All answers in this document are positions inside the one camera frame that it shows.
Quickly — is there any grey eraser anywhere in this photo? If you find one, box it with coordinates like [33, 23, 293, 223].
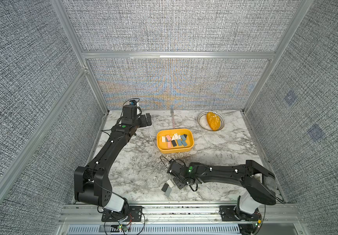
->
[164, 187, 172, 197]

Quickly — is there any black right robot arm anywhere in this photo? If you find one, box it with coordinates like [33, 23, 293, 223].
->
[167, 159, 277, 219]

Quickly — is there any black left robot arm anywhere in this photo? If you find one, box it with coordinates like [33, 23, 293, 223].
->
[74, 113, 152, 214]

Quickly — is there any yellow plastic storage box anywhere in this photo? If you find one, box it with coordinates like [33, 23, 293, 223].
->
[157, 128, 194, 154]

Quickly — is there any white patterned plate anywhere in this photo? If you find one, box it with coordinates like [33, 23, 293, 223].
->
[197, 111, 225, 131]

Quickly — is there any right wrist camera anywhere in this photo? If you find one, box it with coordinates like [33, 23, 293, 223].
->
[167, 160, 188, 178]

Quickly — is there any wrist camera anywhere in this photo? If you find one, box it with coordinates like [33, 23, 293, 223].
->
[167, 160, 188, 178]
[120, 98, 142, 125]

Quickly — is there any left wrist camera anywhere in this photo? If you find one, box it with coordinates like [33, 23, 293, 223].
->
[120, 98, 142, 125]

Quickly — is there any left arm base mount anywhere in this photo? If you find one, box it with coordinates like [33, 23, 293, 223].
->
[101, 206, 142, 222]

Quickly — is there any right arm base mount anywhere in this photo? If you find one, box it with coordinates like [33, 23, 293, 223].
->
[219, 205, 263, 222]

